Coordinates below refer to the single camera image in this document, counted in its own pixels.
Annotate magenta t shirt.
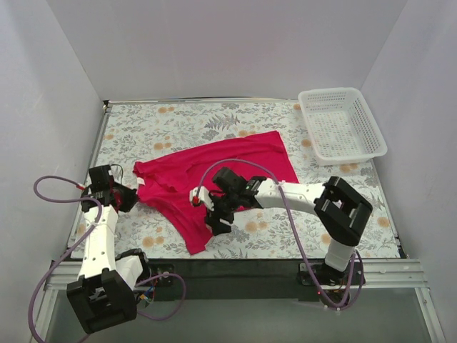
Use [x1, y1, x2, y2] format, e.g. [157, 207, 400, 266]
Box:
[133, 131, 298, 255]

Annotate white plastic basket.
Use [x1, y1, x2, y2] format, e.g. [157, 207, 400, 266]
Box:
[298, 87, 388, 166]

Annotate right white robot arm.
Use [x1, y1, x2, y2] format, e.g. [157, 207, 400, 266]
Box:
[190, 167, 373, 284]

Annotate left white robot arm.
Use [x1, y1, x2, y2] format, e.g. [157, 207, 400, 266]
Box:
[66, 164, 152, 334]

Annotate floral patterned table mat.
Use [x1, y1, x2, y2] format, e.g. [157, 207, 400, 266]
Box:
[94, 102, 400, 259]

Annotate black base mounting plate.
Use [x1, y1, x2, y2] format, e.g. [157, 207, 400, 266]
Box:
[110, 259, 368, 301]

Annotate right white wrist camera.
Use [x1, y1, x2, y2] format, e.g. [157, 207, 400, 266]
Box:
[189, 186, 214, 211]

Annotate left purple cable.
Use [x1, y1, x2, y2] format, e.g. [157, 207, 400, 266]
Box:
[27, 175, 187, 343]

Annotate purple cable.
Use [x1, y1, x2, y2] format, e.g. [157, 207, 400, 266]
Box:
[27, 175, 187, 343]
[195, 158, 366, 310]

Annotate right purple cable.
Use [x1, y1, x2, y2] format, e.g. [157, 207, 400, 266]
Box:
[195, 158, 366, 310]

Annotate aluminium frame rail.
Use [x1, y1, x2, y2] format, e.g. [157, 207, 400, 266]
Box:
[32, 259, 446, 342]

